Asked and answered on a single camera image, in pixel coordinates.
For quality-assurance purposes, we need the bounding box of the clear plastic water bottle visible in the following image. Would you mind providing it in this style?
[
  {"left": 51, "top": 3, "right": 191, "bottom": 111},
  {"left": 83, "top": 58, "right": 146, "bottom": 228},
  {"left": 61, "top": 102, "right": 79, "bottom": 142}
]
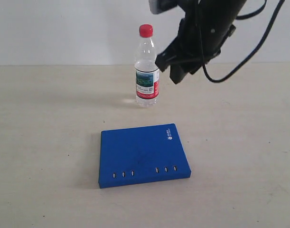
[{"left": 134, "top": 24, "right": 159, "bottom": 108}]

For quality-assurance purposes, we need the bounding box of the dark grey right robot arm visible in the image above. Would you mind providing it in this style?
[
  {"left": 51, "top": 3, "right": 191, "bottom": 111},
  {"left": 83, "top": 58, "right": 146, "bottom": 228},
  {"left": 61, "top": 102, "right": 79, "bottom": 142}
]
[{"left": 149, "top": 0, "right": 245, "bottom": 84}]

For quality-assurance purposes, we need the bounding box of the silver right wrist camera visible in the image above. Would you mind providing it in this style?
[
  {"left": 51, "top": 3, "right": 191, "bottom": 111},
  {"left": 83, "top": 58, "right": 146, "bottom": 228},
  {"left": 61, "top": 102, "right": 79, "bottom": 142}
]
[{"left": 149, "top": 0, "right": 178, "bottom": 15}]

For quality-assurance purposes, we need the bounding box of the blue ring binder notebook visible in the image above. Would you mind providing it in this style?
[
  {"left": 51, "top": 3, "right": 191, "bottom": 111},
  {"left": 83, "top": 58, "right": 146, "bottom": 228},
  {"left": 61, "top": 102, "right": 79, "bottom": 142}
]
[{"left": 98, "top": 123, "right": 191, "bottom": 189}]

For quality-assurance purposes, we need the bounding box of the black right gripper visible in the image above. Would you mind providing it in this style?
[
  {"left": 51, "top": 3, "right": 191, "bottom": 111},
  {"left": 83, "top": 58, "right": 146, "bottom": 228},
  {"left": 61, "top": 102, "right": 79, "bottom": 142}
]
[{"left": 155, "top": 18, "right": 235, "bottom": 85}]

